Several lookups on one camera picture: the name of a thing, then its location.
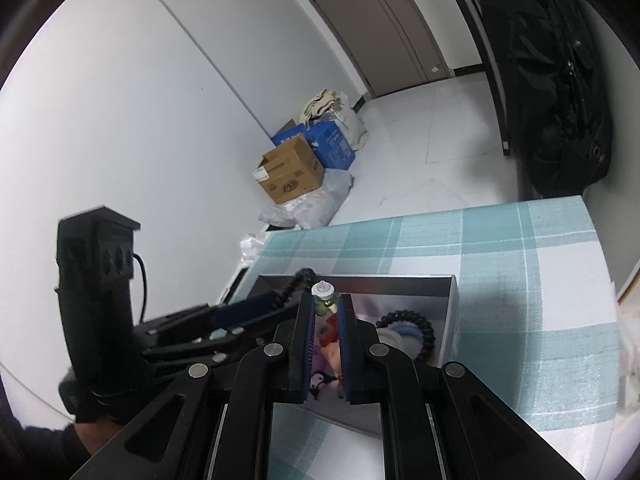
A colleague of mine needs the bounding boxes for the brown cardboard box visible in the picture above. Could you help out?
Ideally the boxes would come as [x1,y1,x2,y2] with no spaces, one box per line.
[252,135,326,206]

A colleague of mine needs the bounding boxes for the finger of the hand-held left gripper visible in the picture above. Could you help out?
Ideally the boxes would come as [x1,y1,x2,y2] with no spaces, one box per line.
[142,307,302,367]
[135,291,302,344]

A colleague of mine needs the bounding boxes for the person's left forearm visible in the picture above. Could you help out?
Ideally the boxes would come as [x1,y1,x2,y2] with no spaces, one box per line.
[0,400,132,480]

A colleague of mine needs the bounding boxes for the small green glass bottle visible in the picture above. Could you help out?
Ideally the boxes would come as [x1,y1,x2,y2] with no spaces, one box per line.
[311,280,337,317]

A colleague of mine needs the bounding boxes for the clear plastic bag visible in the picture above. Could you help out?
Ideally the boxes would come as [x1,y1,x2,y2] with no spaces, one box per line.
[239,232,274,267]
[257,170,356,229]

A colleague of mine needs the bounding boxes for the black beaded bracelet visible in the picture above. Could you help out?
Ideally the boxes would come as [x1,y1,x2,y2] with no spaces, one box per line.
[375,311,437,364]
[272,268,317,307]

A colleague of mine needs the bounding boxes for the black cable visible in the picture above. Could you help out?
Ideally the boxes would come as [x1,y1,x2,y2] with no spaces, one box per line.
[131,252,149,323]

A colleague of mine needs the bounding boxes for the grey brown door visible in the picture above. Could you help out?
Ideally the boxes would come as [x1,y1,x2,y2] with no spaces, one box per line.
[280,0,457,99]

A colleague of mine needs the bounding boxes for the pink plush charm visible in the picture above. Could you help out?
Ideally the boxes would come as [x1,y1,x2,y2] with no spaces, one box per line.
[316,337,344,387]

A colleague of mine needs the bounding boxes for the blue ring bracelet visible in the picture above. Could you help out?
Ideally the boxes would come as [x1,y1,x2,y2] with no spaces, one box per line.
[377,323,422,349]

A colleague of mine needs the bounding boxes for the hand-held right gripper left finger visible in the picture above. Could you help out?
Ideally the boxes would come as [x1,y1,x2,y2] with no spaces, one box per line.
[70,292,317,480]

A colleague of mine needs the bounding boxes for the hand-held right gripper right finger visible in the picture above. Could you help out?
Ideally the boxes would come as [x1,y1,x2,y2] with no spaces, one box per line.
[336,294,586,480]

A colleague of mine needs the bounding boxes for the black white plush charm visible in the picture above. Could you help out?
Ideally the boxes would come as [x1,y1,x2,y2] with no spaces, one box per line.
[309,370,335,402]

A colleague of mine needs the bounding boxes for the blue cardboard box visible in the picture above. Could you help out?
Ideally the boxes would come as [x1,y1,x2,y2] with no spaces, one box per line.
[271,117,357,171]

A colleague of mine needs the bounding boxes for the black backpack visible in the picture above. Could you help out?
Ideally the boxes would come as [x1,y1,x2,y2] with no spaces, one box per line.
[467,0,615,199]

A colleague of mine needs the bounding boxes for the grey cardboard box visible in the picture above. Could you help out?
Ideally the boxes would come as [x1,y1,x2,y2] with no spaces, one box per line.
[227,274,460,442]

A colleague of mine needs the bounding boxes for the black door frame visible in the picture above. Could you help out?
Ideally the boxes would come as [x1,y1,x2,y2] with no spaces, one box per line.
[432,0,512,157]

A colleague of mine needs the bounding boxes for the teal checked tablecloth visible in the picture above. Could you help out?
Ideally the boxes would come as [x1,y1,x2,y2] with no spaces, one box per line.
[227,195,619,480]

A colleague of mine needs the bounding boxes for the white cloth bag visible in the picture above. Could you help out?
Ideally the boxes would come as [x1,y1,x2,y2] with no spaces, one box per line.
[299,88,371,154]

